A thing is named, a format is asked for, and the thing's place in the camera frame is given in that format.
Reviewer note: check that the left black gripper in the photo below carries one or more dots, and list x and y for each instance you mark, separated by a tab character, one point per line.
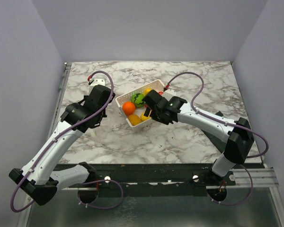
105	115

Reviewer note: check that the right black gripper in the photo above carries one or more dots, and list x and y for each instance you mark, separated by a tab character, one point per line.
156	117

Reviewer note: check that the white perforated plastic basket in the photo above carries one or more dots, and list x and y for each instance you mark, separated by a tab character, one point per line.
156	85

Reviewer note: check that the green toy watermelon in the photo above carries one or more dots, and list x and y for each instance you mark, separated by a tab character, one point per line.
137	100

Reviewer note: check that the orange toy fruit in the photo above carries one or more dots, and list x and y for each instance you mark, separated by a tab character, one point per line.
128	108

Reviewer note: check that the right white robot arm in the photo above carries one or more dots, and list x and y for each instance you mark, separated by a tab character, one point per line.
236	135

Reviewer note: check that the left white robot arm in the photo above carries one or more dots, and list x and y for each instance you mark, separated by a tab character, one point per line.
38	178

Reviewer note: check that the yellow toy mango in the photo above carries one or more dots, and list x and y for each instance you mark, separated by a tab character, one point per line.
145	116

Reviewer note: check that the yellow toy pear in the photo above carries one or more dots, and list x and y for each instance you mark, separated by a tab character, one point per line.
147	91

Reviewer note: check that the yellow orange toy lemon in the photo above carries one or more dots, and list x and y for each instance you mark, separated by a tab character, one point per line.
134	119

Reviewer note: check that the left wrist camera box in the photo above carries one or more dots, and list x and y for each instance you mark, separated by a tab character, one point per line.
93	81

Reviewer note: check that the black metal base rail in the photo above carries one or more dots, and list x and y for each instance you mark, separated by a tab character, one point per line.
153	180

